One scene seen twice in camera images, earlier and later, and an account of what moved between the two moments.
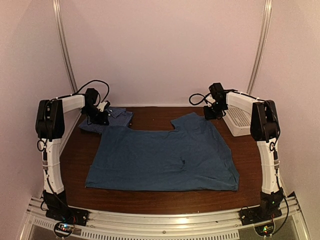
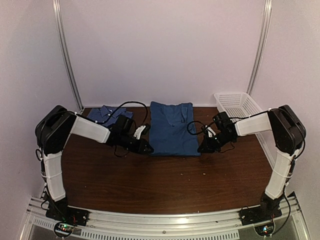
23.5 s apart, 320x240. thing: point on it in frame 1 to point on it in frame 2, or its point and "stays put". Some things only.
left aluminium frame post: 56,6 stays put
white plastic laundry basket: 237,117 stays put
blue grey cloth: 189,157 to 172,129
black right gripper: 209,116 to 207,147
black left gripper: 103,119 to 142,143
